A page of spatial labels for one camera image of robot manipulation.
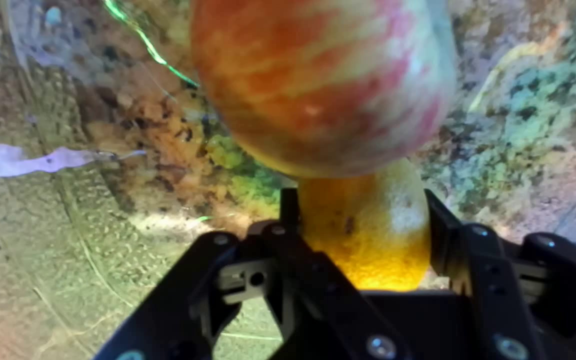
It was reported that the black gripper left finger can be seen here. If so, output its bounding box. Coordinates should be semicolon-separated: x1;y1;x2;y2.
280;187;301;231

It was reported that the red yellow apple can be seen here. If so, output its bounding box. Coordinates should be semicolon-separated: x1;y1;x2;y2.
190;0;458;178

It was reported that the green glass bowl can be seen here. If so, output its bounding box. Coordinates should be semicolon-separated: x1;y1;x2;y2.
0;0;576;360

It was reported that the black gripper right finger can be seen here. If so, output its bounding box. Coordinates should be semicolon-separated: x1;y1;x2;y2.
426;189;469;294

